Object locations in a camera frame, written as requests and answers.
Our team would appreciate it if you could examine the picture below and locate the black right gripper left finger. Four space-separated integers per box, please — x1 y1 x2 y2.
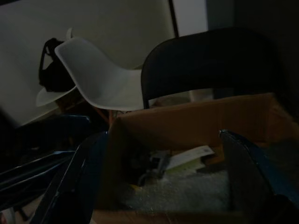
36 131 110 224

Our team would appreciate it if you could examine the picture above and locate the white printed paper sheet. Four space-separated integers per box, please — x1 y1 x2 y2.
167 145 215 171

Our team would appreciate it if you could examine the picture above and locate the black folding chair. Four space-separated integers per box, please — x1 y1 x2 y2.
141 27 290 110

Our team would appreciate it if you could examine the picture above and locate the black strap bag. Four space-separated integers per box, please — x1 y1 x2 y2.
38 38 78 93

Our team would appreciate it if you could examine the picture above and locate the clear bubble wrap sheet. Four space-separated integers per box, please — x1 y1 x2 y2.
126 168 234 210

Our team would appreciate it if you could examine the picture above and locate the pale green paper sheet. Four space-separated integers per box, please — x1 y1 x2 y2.
163 161 206 175

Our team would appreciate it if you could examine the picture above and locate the black plastic trash bag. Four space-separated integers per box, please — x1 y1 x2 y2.
0 113 92 210

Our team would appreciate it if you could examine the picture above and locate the grey plastic item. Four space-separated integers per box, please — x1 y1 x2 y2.
137 150 171 185

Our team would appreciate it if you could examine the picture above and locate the black door post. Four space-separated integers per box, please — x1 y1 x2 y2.
168 0 180 38

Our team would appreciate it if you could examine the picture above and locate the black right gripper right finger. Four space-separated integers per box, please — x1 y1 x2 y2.
218 129 299 224

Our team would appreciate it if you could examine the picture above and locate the white plastic shell chair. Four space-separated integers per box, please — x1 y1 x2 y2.
35 27 147 124

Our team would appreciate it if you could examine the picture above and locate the printed brown cardboard box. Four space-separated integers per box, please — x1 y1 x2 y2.
92 92 299 224

